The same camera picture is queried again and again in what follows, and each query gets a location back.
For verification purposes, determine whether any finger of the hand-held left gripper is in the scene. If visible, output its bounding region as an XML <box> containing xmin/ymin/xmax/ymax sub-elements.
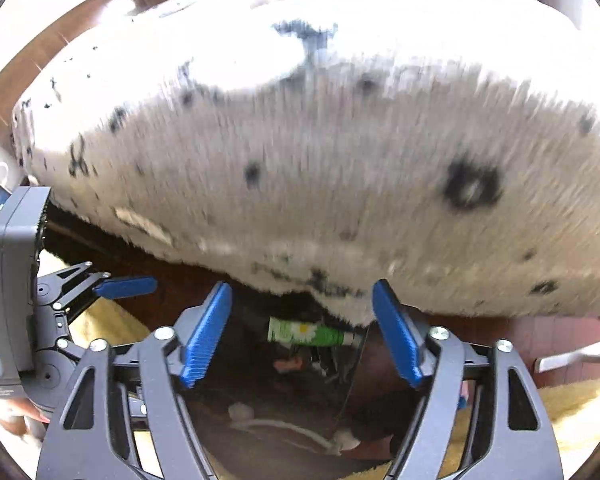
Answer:
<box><xmin>55</xmin><ymin>310</ymin><xmax>93</xmax><ymax>362</ymax></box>
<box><xmin>36</xmin><ymin>262</ymin><xmax>159</xmax><ymax>311</ymax></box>

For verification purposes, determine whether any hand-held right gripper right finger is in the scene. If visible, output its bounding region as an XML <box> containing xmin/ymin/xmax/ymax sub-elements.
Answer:
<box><xmin>371</xmin><ymin>279</ymin><xmax>566</xmax><ymax>480</ymax></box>

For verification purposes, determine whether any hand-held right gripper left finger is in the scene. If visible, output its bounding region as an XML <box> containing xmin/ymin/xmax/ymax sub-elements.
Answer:
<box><xmin>35</xmin><ymin>281</ymin><xmax>233</xmax><ymax>480</ymax></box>

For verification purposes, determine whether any dark brown plastic bag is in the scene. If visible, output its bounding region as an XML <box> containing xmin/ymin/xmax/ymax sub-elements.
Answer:
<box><xmin>200</xmin><ymin>285</ymin><xmax>418</xmax><ymax>480</ymax></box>

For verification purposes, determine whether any green daisy print tube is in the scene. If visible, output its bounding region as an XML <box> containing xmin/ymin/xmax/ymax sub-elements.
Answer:
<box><xmin>267</xmin><ymin>316</ymin><xmax>367</xmax><ymax>347</ymax></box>

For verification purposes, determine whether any person's left hand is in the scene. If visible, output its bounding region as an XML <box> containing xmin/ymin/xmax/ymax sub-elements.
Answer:
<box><xmin>2</xmin><ymin>399</ymin><xmax>52</xmax><ymax>423</ymax></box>

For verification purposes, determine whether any white plastic object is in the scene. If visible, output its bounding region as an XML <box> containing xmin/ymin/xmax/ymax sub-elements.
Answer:
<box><xmin>532</xmin><ymin>341</ymin><xmax>600</xmax><ymax>375</ymax></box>

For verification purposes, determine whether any grey printed fleece blanket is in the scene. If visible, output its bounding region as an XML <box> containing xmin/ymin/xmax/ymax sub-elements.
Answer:
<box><xmin>11</xmin><ymin>0</ymin><xmax>600</xmax><ymax>328</ymax></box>

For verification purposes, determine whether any brown wooden headboard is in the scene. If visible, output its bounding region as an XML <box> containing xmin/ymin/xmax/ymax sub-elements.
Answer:
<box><xmin>0</xmin><ymin>0</ymin><xmax>181</xmax><ymax>131</ymax></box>

